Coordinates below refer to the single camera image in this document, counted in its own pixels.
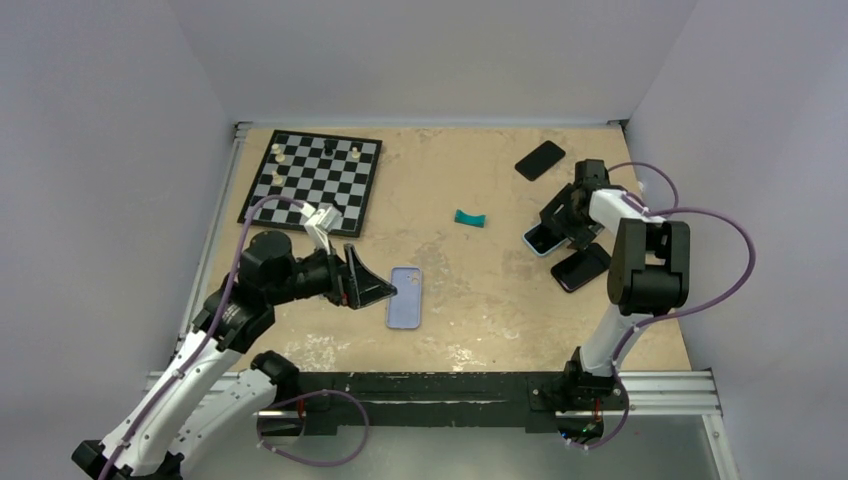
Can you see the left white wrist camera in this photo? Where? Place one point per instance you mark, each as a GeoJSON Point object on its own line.
{"type": "Point", "coordinates": [318, 222]}

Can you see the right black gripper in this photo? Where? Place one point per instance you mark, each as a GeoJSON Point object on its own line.
{"type": "Point", "coordinates": [580, 236]}

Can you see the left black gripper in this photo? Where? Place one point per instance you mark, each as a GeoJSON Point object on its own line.
{"type": "Point", "coordinates": [366, 286]}

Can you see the teal curved block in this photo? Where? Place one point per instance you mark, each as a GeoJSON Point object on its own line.
{"type": "Point", "coordinates": [463, 218]}

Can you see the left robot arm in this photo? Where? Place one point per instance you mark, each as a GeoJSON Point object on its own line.
{"type": "Point", "coordinates": [174, 426]}

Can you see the phone in dark case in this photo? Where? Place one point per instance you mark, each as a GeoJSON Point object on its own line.
{"type": "Point", "coordinates": [581, 267]}

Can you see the black white chessboard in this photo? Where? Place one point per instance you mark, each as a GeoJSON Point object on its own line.
{"type": "Point", "coordinates": [307, 175]}

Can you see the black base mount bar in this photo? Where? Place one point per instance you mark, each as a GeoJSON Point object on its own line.
{"type": "Point", "coordinates": [530, 401]}

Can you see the black chess piece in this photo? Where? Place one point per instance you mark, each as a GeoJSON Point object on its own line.
{"type": "Point", "coordinates": [329, 147]}
{"type": "Point", "coordinates": [339, 207]}

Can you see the black phone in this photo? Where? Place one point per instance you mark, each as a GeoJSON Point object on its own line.
{"type": "Point", "coordinates": [541, 159]}

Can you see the lilac phone case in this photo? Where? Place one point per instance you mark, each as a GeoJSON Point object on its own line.
{"type": "Point", "coordinates": [404, 308]}

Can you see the phone in blue case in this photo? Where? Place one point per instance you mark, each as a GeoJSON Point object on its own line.
{"type": "Point", "coordinates": [541, 240]}

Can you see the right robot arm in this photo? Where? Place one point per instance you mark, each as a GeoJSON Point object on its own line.
{"type": "Point", "coordinates": [648, 274]}

